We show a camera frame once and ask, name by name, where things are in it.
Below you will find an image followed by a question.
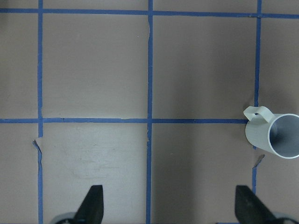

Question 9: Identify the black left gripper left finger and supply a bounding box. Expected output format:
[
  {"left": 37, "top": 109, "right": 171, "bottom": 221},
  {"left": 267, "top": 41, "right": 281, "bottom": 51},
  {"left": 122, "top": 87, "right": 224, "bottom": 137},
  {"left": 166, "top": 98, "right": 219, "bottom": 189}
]
[{"left": 74, "top": 185, "right": 103, "bottom": 224}]

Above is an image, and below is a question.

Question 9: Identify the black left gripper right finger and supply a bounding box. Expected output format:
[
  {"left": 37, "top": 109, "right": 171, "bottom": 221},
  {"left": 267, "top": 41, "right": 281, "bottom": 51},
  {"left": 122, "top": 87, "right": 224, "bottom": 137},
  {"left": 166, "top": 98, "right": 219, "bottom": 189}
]
[{"left": 235, "top": 185, "right": 275, "bottom": 224}]

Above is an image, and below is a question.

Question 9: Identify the white mug with grey inside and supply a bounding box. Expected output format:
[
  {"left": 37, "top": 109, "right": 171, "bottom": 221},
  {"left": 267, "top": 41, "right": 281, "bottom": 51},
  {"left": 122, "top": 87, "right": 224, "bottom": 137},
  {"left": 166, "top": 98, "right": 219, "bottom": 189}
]
[{"left": 243, "top": 106, "right": 299, "bottom": 159}]

